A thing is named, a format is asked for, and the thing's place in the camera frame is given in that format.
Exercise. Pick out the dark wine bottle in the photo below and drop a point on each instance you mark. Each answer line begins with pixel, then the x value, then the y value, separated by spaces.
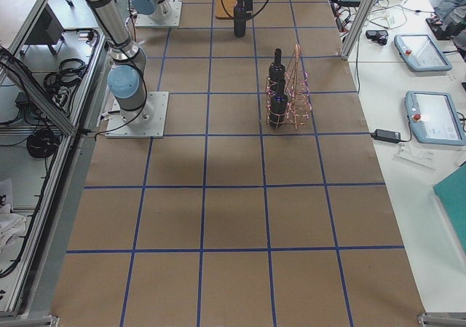
pixel 276 70
pixel 278 104

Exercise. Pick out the black power adapter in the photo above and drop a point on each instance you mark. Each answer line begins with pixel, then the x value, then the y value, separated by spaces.
pixel 386 136

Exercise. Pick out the aluminium frame post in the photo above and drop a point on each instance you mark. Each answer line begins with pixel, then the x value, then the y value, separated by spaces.
pixel 356 28

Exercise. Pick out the dark wine bottle outer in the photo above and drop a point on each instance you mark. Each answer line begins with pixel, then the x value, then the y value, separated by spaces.
pixel 278 104

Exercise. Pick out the dark wine bottle middle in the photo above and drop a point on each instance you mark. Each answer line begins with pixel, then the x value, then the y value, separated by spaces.
pixel 276 70

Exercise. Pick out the far teach pendant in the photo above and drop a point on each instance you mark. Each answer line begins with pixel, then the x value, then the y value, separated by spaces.
pixel 421 53

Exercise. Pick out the copper wire bottle basket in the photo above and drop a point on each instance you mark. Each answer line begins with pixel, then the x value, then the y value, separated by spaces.
pixel 299 108

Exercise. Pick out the wooden tray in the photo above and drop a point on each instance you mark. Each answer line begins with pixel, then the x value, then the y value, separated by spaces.
pixel 224 9

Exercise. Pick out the teach pendant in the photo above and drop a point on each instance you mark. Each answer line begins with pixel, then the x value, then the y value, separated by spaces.
pixel 421 53
pixel 433 118

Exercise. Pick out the dark wine bottle carried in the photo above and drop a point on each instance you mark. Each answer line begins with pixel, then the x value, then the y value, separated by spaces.
pixel 239 20

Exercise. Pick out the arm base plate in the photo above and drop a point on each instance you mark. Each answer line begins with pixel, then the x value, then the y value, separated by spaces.
pixel 173 21
pixel 148 123

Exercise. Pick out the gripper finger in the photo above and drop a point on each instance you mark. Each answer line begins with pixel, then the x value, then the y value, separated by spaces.
pixel 248 8

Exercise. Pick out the teal box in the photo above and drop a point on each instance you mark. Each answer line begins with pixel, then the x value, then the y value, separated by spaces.
pixel 451 193

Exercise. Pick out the near teach pendant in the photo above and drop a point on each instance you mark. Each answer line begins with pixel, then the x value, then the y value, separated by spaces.
pixel 433 118

